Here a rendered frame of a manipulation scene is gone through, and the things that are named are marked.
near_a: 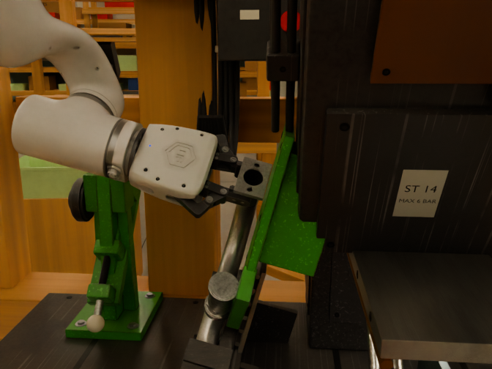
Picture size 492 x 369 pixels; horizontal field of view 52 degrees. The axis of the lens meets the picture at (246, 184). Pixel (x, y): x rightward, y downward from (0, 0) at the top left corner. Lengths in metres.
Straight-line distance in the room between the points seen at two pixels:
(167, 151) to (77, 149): 0.11
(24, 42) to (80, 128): 0.13
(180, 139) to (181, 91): 0.28
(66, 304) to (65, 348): 0.16
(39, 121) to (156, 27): 0.34
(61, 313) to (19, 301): 0.15
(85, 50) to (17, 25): 0.12
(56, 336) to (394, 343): 0.63
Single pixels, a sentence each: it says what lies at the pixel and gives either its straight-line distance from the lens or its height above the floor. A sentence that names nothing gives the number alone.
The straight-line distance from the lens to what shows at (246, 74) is 7.49.
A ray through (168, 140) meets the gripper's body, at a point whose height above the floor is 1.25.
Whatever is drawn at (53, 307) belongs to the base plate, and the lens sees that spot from 1.04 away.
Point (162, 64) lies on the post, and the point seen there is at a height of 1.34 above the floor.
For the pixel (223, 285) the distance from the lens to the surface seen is 0.63.
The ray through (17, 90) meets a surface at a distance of 10.79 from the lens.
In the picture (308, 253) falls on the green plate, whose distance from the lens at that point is 0.62.
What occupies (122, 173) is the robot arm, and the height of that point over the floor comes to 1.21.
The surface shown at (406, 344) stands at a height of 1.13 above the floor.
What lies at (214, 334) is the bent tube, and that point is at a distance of 0.71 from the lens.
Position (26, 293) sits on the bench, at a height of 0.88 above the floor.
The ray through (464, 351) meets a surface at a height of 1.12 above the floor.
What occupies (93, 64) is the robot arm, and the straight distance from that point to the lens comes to 0.74.
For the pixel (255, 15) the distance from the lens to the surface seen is 0.83.
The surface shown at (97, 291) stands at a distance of 0.86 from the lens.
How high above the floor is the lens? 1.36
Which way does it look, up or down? 14 degrees down
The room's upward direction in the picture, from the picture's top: straight up
